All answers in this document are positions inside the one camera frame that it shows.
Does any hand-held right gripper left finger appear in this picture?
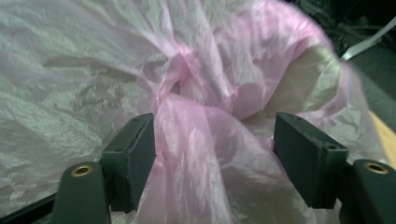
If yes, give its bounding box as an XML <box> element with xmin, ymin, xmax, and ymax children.
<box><xmin>100</xmin><ymin>112</ymin><xmax>157</xmax><ymax>215</ymax></box>

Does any white metal stand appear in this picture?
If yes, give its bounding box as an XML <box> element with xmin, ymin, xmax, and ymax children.
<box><xmin>340</xmin><ymin>15</ymin><xmax>396</xmax><ymax>62</ymax></box>

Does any pink plastic bag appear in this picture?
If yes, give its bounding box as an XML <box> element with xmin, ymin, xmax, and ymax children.
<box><xmin>0</xmin><ymin>0</ymin><xmax>391</xmax><ymax>224</ymax></box>

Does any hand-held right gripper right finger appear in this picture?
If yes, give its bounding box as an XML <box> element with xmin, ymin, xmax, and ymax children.
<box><xmin>272</xmin><ymin>111</ymin><xmax>350</xmax><ymax>210</ymax></box>

